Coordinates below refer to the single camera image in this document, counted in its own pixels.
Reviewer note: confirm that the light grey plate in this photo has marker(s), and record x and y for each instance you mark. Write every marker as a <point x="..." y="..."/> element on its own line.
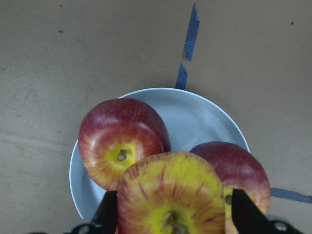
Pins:
<point x="190" y="120"/>

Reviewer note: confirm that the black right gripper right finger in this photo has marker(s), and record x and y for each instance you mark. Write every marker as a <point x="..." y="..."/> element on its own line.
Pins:
<point x="248" y="219"/>

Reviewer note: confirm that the red apple on plate front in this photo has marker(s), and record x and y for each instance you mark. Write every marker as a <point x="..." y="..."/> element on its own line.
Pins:
<point x="117" y="133"/>

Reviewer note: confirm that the red apple on plate back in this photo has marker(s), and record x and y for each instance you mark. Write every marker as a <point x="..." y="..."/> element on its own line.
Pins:
<point x="237" y="169"/>

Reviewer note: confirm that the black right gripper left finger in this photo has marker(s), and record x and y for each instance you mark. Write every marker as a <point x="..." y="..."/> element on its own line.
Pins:
<point x="104" y="220"/>

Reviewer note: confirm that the yellow red striped apple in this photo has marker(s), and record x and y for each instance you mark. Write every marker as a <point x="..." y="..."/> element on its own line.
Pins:
<point x="171" y="193"/>

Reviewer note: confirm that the red apple on plate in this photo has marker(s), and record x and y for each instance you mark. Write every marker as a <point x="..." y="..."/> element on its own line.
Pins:
<point x="237" y="169"/>
<point x="117" y="133"/>

